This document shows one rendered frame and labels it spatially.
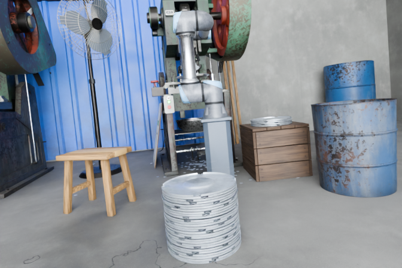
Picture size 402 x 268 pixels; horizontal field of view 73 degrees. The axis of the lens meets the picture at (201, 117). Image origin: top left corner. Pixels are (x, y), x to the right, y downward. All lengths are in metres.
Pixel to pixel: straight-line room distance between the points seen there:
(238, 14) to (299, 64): 2.11
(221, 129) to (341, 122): 0.64
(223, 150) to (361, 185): 0.73
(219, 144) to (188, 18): 0.75
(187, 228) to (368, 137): 1.00
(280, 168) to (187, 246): 1.02
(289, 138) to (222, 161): 0.49
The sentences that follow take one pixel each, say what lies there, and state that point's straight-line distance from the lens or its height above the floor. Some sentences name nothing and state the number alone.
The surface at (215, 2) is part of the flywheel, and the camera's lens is 2.91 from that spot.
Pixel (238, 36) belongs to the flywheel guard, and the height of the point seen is 1.06.
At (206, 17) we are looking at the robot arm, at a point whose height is 1.03.
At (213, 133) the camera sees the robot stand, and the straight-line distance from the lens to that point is 1.61.
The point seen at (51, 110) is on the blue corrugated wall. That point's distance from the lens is 3.74.
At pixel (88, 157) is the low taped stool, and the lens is 1.56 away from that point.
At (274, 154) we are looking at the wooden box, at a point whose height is 0.17.
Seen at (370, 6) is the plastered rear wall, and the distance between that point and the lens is 5.09.
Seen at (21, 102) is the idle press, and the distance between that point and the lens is 2.91.
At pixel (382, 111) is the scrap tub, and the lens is 1.58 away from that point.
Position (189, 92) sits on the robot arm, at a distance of 1.62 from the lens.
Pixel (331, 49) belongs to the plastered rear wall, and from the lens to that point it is 4.53.
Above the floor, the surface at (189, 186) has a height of 0.24.
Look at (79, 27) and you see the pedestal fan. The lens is 2.54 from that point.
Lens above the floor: 0.55
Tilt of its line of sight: 3 degrees down
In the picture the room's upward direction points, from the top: 5 degrees counter-clockwise
